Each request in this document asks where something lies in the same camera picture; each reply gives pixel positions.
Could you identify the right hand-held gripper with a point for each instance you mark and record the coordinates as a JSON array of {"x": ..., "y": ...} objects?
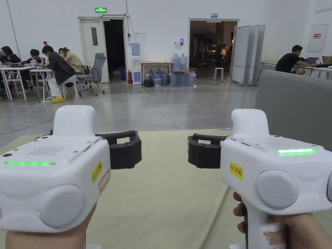
[{"x": 272, "y": 176}]

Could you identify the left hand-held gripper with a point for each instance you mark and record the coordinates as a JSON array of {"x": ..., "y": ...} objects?
[{"x": 52, "y": 166}]

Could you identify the person's left hand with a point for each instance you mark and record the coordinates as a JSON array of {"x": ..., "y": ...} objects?
[{"x": 46, "y": 241}]

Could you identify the person's right hand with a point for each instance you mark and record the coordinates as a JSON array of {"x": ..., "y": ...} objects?
[{"x": 308, "y": 233}]

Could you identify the black bag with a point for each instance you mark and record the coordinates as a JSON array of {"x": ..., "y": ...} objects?
[{"x": 149, "y": 83}]

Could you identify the red fire extinguisher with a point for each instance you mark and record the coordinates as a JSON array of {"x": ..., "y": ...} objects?
[{"x": 130, "y": 77}]

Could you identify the group of blue water bottles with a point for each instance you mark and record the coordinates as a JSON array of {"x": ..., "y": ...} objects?
[{"x": 179, "y": 75}]

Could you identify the white water dispenser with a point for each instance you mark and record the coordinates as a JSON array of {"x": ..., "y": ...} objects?
[{"x": 136, "y": 64}]

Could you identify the grey padded headboard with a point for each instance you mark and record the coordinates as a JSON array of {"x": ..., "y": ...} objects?
[{"x": 293, "y": 103}]

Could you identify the white door with window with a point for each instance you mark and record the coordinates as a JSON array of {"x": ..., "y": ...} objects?
[{"x": 93, "y": 52}]

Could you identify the green exit sign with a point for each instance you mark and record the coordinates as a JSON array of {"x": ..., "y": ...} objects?
[{"x": 101, "y": 9}]

